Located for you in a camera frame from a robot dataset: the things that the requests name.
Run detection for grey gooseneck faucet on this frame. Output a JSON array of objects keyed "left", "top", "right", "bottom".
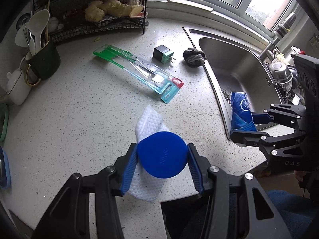
[{"left": 258, "top": 12, "right": 296, "bottom": 61}]

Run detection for blue round lid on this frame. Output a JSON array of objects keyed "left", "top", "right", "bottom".
[{"left": 137, "top": 131, "right": 188, "bottom": 179}]

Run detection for stainless steel sink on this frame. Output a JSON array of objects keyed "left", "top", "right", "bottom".
[{"left": 183, "top": 27, "right": 284, "bottom": 136}]

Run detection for black green power adapter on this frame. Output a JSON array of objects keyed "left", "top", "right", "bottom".
[{"left": 153, "top": 45, "right": 175, "bottom": 64}]

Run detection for white paper towel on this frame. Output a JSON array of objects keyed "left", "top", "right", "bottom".
[{"left": 128, "top": 105, "right": 169, "bottom": 202}]

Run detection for white ceramic sugar pot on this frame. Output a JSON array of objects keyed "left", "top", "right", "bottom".
[{"left": 6, "top": 57, "right": 31, "bottom": 105}]

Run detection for green tray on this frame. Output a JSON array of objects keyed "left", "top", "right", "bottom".
[{"left": 0, "top": 104, "right": 9, "bottom": 142}]

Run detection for dark green utensil mug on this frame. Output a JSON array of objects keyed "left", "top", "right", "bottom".
[{"left": 25, "top": 41, "right": 61, "bottom": 87}]

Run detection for white rice cooker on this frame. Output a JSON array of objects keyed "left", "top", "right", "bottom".
[{"left": 290, "top": 46, "right": 305, "bottom": 55}]

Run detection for ginger root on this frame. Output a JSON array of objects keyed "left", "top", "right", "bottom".
[{"left": 84, "top": 0, "right": 144, "bottom": 23}]

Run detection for person blue trouser legs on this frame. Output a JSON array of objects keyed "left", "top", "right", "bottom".
[{"left": 267, "top": 190, "right": 318, "bottom": 238}]

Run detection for grey dish rag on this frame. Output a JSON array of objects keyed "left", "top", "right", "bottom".
[{"left": 183, "top": 48, "right": 207, "bottom": 68}]

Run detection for steel wool scrubber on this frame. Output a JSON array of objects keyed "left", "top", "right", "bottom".
[{"left": 273, "top": 80, "right": 294, "bottom": 104}]

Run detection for blue tissue pack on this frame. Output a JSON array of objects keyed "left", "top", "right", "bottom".
[{"left": 230, "top": 92, "right": 257, "bottom": 132}]

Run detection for white rice spoon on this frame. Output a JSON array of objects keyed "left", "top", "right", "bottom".
[{"left": 27, "top": 9, "right": 50, "bottom": 53}]

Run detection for green toothbrush blister pack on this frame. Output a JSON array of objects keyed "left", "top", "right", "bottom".
[{"left": 93, "top": 44, "right": 184, "bottom": 104}]

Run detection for blue saucer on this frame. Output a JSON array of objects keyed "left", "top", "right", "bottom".
[{"left": 1, "top": 147, "right": 11, "bottom": 189}]

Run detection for black wire shelf rack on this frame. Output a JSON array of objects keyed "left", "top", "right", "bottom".
[{"left": 33, "top": 0, "right": 148, "bottom": 44}]

